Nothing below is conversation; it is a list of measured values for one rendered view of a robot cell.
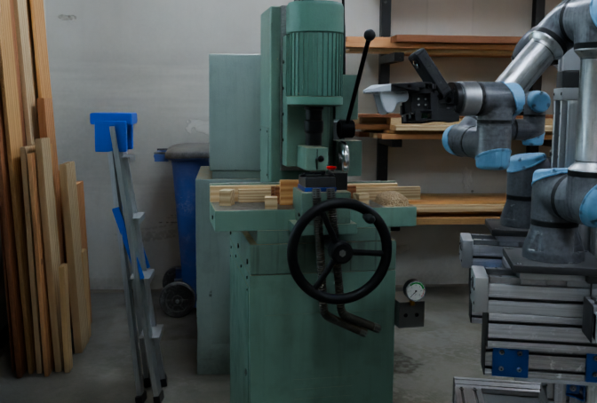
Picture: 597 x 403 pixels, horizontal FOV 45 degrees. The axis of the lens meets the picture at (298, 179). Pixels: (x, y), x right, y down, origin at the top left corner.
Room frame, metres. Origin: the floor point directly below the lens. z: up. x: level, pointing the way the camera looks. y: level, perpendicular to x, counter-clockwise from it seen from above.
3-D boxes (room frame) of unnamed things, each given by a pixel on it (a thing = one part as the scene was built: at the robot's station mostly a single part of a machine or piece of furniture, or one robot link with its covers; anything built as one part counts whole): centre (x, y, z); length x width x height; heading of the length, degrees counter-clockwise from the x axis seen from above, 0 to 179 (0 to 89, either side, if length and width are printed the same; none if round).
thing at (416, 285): (2.06, -0.34, 0.65); 0.06 x 0.04 x 0.08; 101
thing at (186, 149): (4.14, 0.51, 0.48); 0.64 x 0.54 x 0.97; 98
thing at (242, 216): (2.10, -0.05, 0.87); 0.61 x 0.30 x 0.06; 101
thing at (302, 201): (2.02, -0.07, 0.92); 0.15 x 0.13 x 0.09; 101
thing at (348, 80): (2.45, -0.15, 1.23); 0.09 x 0.08 x 0.15; 11
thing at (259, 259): (2.33, -0.02, 0.76); 0.57 x 0.45 x 0.09; 11
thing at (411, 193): (2.22, -0.10, 0.92); 0.58 x 0.02 x 0.04; 101
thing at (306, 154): (2.23, -0.04, 1.03); 0.14 x 0.07 x 0.09; 11
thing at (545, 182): (1.78, -0.65, 0.98); 0.13 x 0.12 x 0.14; 16
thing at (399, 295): (2.12, -0.33, 0.58); 0.12 x 0.08 x 0.08; 11
